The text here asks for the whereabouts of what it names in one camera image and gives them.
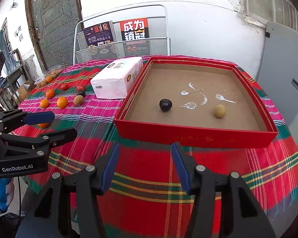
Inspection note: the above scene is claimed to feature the smooth orange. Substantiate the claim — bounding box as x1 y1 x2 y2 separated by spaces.
57 97 68 108

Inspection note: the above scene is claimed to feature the small orange mandarin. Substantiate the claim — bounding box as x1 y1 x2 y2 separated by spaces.
40 98 49 108

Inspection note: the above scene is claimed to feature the large rough orange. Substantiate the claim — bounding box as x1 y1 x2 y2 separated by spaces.
38 123 50 128

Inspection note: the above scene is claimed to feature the brown kiwi fruit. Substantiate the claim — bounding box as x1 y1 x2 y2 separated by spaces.
214 104 226 118
73 95 84 106

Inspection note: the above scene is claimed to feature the cardboard box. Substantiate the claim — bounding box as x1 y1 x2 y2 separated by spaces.
16 80 36 102

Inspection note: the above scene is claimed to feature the red cardboard box tray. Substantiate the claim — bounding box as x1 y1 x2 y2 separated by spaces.
114 56 278 149

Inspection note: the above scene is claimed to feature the reddish orange mandarin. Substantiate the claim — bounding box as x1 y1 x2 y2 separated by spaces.
45 89 55 99

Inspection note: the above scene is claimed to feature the white metal mesh rack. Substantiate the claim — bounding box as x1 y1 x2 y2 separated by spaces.
73 3 170 63

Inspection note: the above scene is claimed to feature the white tissue pack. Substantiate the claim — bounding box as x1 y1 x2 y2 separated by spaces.
90 57 143 99

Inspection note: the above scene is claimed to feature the dark purple cookbook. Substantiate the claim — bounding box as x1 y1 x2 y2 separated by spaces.
83 21 116 48

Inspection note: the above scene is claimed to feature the dark purple plum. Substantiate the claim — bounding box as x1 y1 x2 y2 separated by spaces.
77 91 85 97
159 98 173 112

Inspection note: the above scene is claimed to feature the red tomato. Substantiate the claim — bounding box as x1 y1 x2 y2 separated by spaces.
61 83 69 91
76 84 85 91

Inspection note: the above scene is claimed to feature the metal workbench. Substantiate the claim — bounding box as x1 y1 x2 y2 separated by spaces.
1 48 25 100

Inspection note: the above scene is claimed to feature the plaid red pink tablecloth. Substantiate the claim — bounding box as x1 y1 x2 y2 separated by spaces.
24 60 298 237

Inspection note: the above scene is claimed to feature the near red tomato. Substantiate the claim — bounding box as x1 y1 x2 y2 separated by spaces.
76 84 85 91

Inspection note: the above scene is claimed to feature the orange in plastic container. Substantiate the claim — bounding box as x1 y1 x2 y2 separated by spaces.
45 76 53 83

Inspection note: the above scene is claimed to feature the grey metal cabinet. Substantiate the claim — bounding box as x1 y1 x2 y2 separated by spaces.
257 22 298 144

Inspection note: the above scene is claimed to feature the red black book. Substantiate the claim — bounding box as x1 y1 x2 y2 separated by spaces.
119 18 150 41

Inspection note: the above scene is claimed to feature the clear plastic fruit container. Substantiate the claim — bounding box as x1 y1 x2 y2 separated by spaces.
34 65 62 88

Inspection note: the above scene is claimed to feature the blue gloved left hand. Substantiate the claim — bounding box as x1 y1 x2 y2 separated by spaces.
0 178 14 213

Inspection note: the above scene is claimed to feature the far red tomato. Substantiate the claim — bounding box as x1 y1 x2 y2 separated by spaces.
61 83 69 91

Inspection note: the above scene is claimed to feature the studded metal door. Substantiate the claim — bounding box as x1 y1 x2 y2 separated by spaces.
25 0 82 71

